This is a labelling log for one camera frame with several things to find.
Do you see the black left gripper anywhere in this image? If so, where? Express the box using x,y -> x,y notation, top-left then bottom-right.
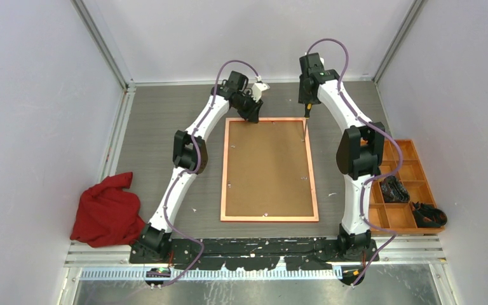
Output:
233,91 -> 263,123

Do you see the black yellow screwdriver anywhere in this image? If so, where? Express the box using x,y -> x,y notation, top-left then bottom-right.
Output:
302,104 -> 313,142

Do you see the red picture frame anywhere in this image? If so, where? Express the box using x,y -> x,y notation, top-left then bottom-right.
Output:
220,118 -> 319,222

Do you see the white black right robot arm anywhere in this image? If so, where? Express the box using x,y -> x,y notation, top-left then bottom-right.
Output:
299,53 -> 384,261

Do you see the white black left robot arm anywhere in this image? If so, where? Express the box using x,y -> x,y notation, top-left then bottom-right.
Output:
130,71 -> 269,264

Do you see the dark rolled tie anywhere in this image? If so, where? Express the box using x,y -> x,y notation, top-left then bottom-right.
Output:
379,176 -> 410,203

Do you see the orange compartment tray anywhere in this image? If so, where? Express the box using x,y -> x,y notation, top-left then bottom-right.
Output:
369,139 -> 446,235

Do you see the red cloth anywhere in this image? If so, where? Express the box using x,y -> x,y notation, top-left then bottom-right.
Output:
70,172 -> 146,248

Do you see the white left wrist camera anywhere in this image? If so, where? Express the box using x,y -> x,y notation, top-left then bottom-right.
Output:
251,76 -> 270,104

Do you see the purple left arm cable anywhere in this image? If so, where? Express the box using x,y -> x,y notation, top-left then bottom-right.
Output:
161,59 -> 264,289

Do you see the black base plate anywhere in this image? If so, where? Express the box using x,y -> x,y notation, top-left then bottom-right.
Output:
129,237 -> 378,271

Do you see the white slotted cable duct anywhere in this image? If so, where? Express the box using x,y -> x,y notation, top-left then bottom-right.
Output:
79,266 -> 342,281

